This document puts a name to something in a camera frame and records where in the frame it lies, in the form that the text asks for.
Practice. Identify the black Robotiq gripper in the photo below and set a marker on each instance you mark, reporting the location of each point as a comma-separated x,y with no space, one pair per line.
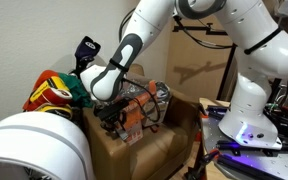
112,111

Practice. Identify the white rectangular block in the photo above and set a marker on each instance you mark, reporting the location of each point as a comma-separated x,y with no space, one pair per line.
123,134

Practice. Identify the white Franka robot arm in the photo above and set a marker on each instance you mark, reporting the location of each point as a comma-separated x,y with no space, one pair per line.
267,50

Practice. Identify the orange snack bag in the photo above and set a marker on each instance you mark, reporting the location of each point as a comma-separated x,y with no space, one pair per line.
134,113

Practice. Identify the small orange plastic piece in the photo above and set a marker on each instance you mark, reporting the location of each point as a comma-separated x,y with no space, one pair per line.
155,128

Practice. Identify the teal green golf headcover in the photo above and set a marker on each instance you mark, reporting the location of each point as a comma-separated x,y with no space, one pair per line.
74,86

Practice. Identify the cardboard box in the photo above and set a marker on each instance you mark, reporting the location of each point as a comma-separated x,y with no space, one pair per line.
157,153

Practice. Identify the clear plastic bag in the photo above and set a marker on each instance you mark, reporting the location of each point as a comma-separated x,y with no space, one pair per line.
164,100

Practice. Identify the red white golf headcover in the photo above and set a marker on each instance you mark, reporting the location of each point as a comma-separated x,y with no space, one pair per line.
54,96

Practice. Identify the black blue handheld tool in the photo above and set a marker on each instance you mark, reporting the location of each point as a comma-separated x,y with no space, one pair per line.
87,48

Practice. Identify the orange golf headcover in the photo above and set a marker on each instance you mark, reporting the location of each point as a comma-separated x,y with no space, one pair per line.
44,76

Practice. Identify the orange black bar clamp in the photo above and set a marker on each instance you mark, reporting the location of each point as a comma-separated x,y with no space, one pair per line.
204,160
202,110

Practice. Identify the tall brown wooden panel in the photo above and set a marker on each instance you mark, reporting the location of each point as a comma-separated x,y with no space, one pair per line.
197,66

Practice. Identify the black controller equipment stack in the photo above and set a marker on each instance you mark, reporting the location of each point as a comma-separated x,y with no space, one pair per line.
284,116

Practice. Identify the metal breadboard robot table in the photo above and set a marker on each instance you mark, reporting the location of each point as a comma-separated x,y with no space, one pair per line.
284,166

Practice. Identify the black mounting bracket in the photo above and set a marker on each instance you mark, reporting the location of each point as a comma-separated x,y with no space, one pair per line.
219,111

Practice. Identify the black aluminium rail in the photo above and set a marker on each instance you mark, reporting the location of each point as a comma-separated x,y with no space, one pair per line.
227,145

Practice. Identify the black camera boom stand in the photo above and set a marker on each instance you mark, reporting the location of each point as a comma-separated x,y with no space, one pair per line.
200,28

